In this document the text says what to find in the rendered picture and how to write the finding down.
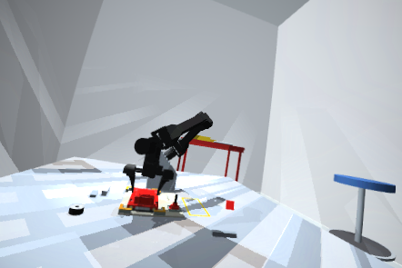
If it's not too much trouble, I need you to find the dark grey flat bar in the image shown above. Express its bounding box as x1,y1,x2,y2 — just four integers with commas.
211,229,237,238

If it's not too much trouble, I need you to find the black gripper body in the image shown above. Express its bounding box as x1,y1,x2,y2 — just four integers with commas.
123,154,174,180

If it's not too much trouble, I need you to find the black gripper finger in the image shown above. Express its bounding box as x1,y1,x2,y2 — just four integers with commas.
126,173,136,193
156,176,169,195

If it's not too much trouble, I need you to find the black toy car tyre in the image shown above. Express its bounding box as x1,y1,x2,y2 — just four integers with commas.
68,203,85,215

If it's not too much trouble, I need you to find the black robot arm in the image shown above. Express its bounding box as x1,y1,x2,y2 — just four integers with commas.
135,111,213,179

